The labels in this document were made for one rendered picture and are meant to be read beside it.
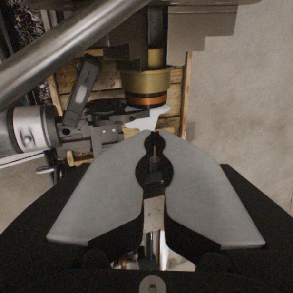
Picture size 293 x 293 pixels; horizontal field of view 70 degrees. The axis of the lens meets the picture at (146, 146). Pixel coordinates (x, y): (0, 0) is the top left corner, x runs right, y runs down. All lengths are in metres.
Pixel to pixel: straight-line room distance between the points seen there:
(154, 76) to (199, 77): 1.37
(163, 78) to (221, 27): 0.11
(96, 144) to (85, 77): 0.11
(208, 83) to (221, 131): 0.49
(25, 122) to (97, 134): 0.10
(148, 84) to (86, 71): 0.09
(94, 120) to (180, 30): 0.19
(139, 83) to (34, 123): 0.17
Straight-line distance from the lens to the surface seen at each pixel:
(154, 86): 0.34
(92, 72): 0.34
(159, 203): 0.71
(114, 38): 0.25
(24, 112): 0.37
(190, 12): 0.36
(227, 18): 0.39
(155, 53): 0.35
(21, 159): 1.46
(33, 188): 1.87
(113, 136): 0.37
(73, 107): 0.35
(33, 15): 0.86
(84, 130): 0.37
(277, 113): 2.35
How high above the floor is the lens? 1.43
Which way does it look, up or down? 56 degrees down
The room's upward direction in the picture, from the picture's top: 149 degrees clockwise
